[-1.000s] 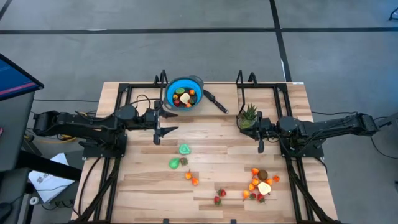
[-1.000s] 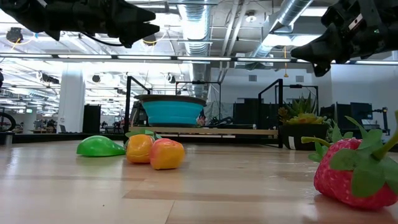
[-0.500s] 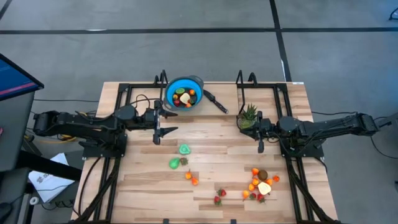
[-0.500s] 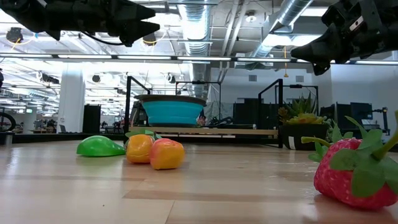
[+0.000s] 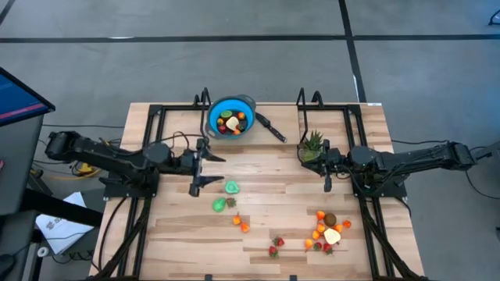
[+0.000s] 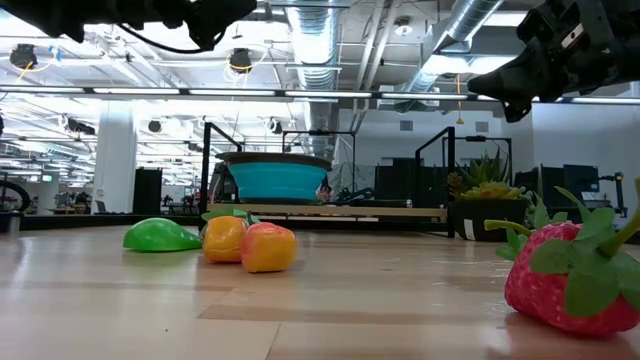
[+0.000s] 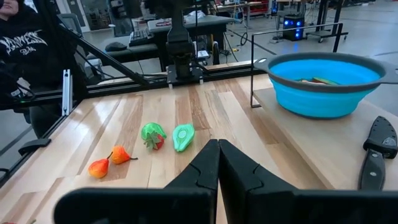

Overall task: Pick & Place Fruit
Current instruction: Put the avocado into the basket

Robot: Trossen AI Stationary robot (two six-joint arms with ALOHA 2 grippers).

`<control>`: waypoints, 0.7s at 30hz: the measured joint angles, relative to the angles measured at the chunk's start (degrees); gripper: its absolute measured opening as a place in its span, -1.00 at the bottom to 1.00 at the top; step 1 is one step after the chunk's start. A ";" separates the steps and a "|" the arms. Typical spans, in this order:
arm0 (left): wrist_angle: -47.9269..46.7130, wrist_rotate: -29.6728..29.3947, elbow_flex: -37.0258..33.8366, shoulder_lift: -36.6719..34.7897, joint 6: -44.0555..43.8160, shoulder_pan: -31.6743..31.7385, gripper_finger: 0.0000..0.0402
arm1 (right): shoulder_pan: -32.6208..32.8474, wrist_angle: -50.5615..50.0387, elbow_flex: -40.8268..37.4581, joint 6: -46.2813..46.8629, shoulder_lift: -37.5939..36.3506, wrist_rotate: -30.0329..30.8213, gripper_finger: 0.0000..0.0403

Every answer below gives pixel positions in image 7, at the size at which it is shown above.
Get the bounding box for black computer mouse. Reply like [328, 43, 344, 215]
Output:
[104, 41, 128, 53]

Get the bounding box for person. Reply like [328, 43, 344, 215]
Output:
[0, 0, 90, 139]

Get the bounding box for blue collapsible bowl grey rim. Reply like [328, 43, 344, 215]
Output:
[253, 52, 398, 120]

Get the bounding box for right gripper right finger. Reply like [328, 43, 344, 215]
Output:
[218, 139, 398, 224]

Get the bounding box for black handled kitchen knife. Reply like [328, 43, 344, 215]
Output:
[357, 115, 398, 192]

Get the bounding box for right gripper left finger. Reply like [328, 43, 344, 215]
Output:
[53, 139, 220, 224]

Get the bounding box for black aluminium rig frame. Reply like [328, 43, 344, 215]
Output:
[0, 0, 268, 187]

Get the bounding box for black computer tower blue lights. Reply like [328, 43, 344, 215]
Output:
[281, 14, 306, 42]

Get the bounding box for orange yellow toy pear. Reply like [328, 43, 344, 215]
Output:
[110, 145, 139, 166]
[87, 151, 114, 179]

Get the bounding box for silver metal bracket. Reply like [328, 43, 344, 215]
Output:
[61, 68, 74, 117]

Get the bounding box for grey mesh office chair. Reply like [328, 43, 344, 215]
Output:
[57, 12, 84, 40]

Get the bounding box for black table edge clip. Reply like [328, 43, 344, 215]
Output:
[17, 137, 52, 157]

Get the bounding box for dark office desk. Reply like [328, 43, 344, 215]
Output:
[85, 14, 236, 73]

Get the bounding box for black computer keyboard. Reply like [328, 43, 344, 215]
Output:
[128, 28, 155, 48]

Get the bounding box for red toy strawberry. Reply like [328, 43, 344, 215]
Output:
[142, 131, 166, 151]

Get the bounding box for green toy avocado half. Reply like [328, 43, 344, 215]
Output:
[141, 121, 168, 141]
[172, 123, 196, 153]

